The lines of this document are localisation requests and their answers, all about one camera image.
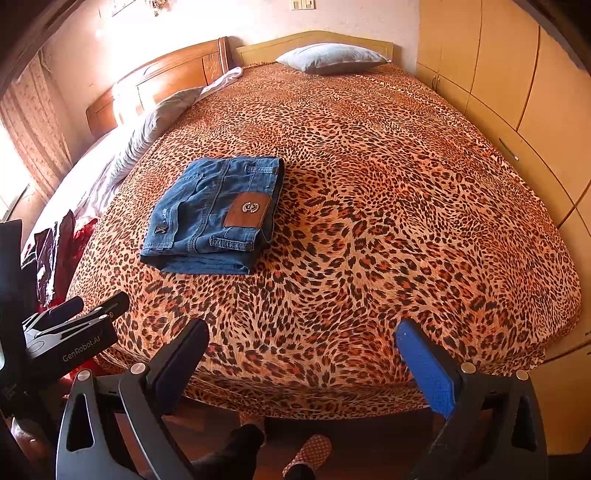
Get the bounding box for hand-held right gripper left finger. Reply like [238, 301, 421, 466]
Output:
[55, 318, 211, 480]

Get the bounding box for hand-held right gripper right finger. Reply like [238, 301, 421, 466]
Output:
[394, 319, 548, 480]

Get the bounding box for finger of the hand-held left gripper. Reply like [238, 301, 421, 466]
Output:
[87, 292, 130, 325]
[34, 296, 85, 331]

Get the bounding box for blue denim pants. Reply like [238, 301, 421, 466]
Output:
[139, 157, 285, 276]

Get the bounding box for dark red shiny bag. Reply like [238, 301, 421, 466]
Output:
[34, 210, 77, 301]

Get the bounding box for red cloth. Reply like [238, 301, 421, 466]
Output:
[21, 217, 100, 315]

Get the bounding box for red dotted slipper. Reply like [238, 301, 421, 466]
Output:
[239, 412, 266, 437]
[283, 434, 333, 480]

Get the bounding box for person's leg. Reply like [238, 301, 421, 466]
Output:
[191, 424, 266, 480]

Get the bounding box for leopard print blanket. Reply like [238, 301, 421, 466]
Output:
[66, 62, 581, 421]

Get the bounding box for grey pillow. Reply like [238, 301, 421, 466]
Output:
[113, 87, 204, 185]
[276, 43, 392, 76]

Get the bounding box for patterned pink curtain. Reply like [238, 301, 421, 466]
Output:
[0, 48, 75, 204]

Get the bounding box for carved wooden headboard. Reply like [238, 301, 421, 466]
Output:
[86, 37, 230, 138]

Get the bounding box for beige wardrobe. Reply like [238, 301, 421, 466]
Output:
[416, 0, 591, 430]

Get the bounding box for wall picture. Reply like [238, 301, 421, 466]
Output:
[111, 0, 160, 17]

